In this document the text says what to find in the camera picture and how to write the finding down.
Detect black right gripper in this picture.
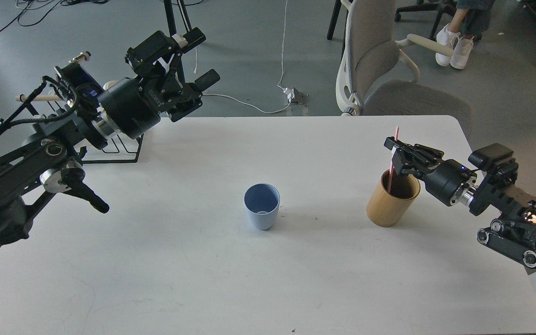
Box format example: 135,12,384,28
384,136,476,206

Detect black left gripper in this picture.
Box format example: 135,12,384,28
97,27,221,139

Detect blue plastic cup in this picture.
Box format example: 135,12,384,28
244,184,281,231

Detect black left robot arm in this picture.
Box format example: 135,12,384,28
0,27,220,247

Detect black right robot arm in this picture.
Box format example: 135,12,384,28
384,136,536,269

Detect bamboo cylinder holder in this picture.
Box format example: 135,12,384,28
366,170,421,228

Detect white mug rear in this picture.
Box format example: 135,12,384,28
102,80,119,91

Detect grey office chair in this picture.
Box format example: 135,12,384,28
335,0,475,136

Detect white power adapter plug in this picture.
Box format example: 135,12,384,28
283,87,296,103

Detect white sneaker left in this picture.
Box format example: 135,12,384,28
435,24,460,67

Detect white sneaker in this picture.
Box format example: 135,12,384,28
449,38,474,70
435,24,460,67

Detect white sneaker right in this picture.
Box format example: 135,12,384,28
449,38,474,70

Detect white power cable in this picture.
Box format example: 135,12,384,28
194,0,296,114

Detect black wire mug rack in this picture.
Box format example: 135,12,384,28
15,89,145,164

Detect black floor cables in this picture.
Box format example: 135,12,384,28
0,0,110,55

